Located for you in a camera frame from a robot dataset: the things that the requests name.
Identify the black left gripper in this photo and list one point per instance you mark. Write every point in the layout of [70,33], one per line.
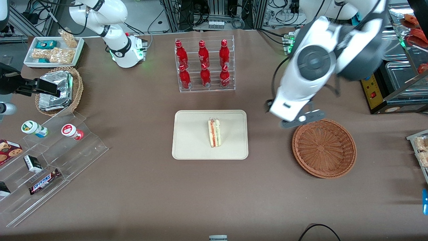
[266,108]

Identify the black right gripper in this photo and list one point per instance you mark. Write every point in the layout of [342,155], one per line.
[8,81]

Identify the triangular sandwich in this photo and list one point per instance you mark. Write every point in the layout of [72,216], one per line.
[214,134]

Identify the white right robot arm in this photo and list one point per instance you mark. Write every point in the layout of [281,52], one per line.
[117,50]

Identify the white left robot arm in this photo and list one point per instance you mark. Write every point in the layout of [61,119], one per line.
[301,87]

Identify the white rectangular snack tray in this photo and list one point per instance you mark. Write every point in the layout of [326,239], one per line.
[30,59]

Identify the light tan wicker basket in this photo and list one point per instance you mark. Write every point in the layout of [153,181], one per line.
[77,88]

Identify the brown wicker basket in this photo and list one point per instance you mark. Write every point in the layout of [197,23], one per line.
[324,149]

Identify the beige plastic tray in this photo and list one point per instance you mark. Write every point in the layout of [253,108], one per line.
[190,137]

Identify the metal snack tray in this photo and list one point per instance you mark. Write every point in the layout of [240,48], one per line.
[412,142]

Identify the silver foil wrapped package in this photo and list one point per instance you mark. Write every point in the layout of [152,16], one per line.
[55,78]

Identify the small teal packet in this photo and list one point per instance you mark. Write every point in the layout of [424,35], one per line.
[43,60]

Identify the small peanut brittle pack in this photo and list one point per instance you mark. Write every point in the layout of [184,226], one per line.
[40,54]

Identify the green lid yogurt cup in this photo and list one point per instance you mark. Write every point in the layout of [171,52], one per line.
[32,128]

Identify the large peanut brittle pack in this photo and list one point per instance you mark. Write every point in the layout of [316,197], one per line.
[62,55]

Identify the teal snack box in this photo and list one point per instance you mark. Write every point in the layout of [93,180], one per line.
[46,44]

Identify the red cola bottle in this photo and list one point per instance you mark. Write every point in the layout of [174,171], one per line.
[224,77]
[181,55]
[203,55]
[224,53]
[205,77]
[184,78]

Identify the red lid yogurt cup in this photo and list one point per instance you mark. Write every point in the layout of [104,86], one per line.
[71,131]

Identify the clear acrylic bottle rack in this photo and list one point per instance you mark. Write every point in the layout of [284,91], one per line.
[214,87]

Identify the clear bag of puffed snacks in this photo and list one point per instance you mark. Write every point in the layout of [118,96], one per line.
[69,38]

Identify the red chocolate cookie box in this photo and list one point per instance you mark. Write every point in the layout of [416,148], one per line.
[8,151]

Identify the small black white carton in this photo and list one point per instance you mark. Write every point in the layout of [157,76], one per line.
[4,189]
[32,163]

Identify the clear acrylic stepped display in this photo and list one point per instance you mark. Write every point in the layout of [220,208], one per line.
[77,157]

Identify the Snickers chocolate bar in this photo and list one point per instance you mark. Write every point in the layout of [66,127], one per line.
[44,181]

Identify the white connector block row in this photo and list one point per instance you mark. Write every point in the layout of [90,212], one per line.
[216,24]

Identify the black appliance with yellow panel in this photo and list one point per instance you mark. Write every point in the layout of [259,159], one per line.
[376,100]

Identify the aluminium equipment rack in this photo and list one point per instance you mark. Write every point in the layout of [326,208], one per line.
[217,6]

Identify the clear rice cracker pack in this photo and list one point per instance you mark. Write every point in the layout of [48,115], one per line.
[424,160]
[421,144]

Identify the orange red food model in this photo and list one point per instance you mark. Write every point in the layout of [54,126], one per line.
[409,21]

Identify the blue plastic item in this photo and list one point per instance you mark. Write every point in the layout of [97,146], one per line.
[425,202]

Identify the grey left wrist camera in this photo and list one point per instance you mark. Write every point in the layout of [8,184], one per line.
[291,123]

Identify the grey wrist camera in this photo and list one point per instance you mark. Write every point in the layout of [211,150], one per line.
[291,123]
[8,108]

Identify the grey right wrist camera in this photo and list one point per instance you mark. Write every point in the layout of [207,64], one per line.
[8,108]

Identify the grey metal bracket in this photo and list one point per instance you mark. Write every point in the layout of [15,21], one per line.
[218,238]

